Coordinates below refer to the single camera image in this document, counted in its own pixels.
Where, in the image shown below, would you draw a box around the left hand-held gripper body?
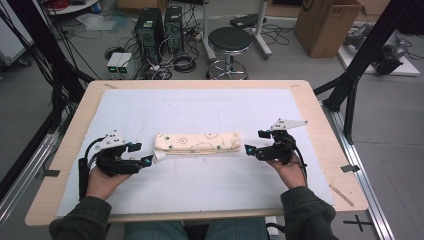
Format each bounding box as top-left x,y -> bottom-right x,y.
95,130 -> 148,177

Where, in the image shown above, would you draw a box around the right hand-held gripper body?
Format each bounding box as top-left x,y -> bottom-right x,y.
256,118 -> 309,165

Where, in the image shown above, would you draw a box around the cream cloth towel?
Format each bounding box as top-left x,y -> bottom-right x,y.
152,131 -> 244,163

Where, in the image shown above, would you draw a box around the person's left hand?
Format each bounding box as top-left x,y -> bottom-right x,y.
85,165 -> 133,201

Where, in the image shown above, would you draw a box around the person's right hand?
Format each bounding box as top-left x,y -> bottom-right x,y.
266,152 -> 308,190

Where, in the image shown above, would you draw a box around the white foam mat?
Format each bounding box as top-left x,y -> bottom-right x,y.
55,88 -> 335,218

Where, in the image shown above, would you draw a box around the black tape piece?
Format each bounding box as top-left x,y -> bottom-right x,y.
34,169 -> 61,178
340,164 -> 361,174

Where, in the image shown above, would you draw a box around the person's left leg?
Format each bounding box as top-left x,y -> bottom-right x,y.
123,221 -> 189,240

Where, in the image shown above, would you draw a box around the person's leg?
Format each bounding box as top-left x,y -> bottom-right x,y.
205,218 -> 269,240
123,221 -> 189,240

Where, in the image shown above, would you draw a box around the white power strip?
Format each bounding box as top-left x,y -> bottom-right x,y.
264,216 -> 279,238

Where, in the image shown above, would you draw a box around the thin wooden strip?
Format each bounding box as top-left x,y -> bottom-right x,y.
329,184 -> 355,208

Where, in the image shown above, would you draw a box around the person's right leg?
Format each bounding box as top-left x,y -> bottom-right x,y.
205,218 -> 269,240

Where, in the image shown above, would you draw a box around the white power supply box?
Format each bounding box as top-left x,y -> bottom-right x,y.
116,52 -> 134,75
106,52 -> 124,75

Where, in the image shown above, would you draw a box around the white stand leg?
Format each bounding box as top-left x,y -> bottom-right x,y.
201,0 -> 218,63
254,0 -> 273,60

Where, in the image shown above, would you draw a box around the black round stool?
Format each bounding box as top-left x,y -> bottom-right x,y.
206,26 -> 254,80

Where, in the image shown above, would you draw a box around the black tape cross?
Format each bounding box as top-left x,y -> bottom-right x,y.
343,214 -> 373,233

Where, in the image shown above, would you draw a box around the large black computer tower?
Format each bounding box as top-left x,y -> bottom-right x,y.
134,8 -> 166,64

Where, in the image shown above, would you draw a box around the brown cardboard box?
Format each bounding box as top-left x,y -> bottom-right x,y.
293,0 -> 367,59

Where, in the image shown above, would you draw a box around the slim black computer tower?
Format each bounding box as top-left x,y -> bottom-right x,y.
164,5 -> 184,54

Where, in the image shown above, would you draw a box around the clear plastic sheet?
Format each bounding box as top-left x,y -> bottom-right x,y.
76,13 -> 129,33

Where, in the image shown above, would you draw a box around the grey robot part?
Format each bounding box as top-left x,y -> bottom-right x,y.
343,23 -> 373,48

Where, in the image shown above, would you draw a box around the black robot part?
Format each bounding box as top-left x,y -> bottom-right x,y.
373,46 -> 404,76

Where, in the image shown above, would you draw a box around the round white table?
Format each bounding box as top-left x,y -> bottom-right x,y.
46,0 -> 101,16

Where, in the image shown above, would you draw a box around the white floor board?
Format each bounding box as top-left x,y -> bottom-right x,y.
337,31 -> 421,77

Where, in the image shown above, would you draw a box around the white panel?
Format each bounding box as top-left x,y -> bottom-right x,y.
0,6 -> 34,66

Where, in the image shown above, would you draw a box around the right hand-held gripper cable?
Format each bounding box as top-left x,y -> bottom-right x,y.
293,146 -> 308,188

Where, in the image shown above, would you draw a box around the tangle of floor cables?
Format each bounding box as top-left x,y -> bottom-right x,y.
119,33 -> 201,81

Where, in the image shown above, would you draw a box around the aluminium rail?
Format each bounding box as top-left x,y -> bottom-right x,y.
0,133 -> 61,228
321,101 -> 396,240

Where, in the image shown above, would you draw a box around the coiled black cable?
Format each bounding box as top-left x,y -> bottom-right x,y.
173,53 -> 198,74

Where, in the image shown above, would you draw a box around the loose black floor cables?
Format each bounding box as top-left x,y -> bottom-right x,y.
259,23 -> 294,46

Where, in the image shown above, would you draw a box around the black metal frame stand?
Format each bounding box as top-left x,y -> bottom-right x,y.
0,0 -> 98,201
313,0 -> 424,144

